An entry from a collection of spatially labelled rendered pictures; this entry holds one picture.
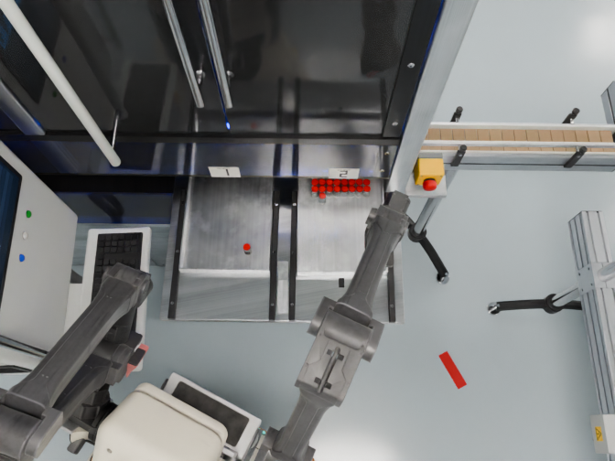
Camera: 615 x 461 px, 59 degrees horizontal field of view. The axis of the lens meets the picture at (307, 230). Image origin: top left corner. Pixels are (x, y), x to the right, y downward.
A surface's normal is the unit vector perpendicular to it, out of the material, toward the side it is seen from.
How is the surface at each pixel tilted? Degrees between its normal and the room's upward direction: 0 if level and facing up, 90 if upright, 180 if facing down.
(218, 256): 0
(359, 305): 37
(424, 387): 0
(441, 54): 90
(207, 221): 0
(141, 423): 42
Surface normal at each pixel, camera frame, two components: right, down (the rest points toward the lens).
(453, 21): -0.01, 0.93
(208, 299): 0.00, -0.36
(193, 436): 0.30, -0.83
